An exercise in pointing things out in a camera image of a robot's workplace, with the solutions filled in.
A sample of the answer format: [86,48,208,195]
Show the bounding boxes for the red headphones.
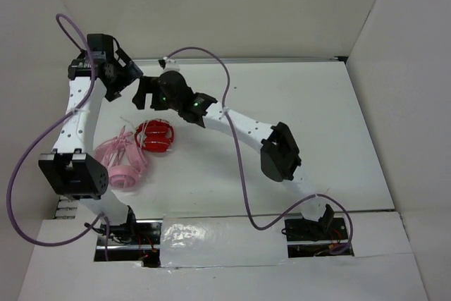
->
[134,119,175,153]

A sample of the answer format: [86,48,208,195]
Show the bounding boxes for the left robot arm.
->
[38,34,143,244]

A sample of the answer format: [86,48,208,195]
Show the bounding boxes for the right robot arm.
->
[132,70,334,239]

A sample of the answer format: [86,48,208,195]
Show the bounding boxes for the pink headphones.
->
[94,118,148,190]

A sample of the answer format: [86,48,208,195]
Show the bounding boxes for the white taped cover plate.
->
[160,216,288,268]

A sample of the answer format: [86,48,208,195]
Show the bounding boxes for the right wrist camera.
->
[158,56,180,72]

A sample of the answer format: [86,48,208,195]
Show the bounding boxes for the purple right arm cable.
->
[165,47,355,256]

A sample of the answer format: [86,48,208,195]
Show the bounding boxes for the rear aluminium rail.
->
[135,55,348,68]

